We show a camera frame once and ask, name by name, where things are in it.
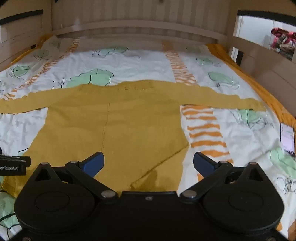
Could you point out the black strip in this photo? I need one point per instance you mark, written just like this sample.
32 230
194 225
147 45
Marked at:
20 16

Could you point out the mustard yellow knit sweater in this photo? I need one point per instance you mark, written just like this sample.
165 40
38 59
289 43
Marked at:
115 129

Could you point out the smartphone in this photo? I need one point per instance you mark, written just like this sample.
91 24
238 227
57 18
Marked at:
287 139

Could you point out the orange bed sheet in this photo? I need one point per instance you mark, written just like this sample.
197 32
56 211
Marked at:
266 76

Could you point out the pile of colourful clothes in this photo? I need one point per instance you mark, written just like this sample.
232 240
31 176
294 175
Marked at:
284 44

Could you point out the white leaf-print bed cover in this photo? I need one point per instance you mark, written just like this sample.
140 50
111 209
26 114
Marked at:
143 62

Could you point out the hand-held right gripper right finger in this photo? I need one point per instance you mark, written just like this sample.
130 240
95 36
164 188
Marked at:
202 163

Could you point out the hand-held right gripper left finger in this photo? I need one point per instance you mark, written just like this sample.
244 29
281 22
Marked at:
95 163

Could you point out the light wooden bed frame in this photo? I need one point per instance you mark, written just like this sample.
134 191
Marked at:
138 25

